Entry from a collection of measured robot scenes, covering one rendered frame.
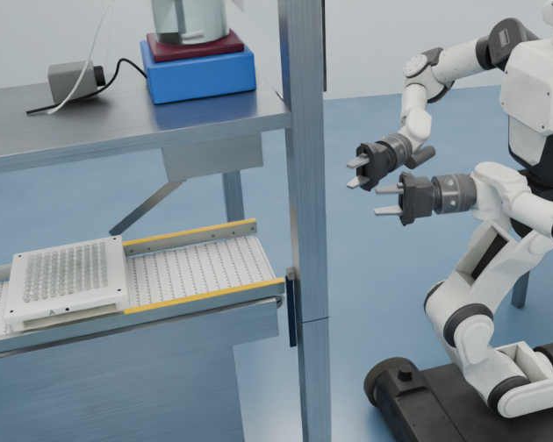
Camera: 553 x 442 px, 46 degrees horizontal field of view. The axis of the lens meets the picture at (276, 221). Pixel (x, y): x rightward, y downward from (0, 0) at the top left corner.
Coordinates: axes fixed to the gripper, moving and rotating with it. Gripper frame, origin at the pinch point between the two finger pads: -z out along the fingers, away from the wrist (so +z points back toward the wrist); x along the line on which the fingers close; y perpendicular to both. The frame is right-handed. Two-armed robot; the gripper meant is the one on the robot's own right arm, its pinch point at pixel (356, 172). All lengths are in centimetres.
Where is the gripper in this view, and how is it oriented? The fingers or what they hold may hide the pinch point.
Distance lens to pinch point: 160.3
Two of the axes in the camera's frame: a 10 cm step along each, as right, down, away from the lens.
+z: 6.9, -4.0, 6.0
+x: 0.6, 8.6, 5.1
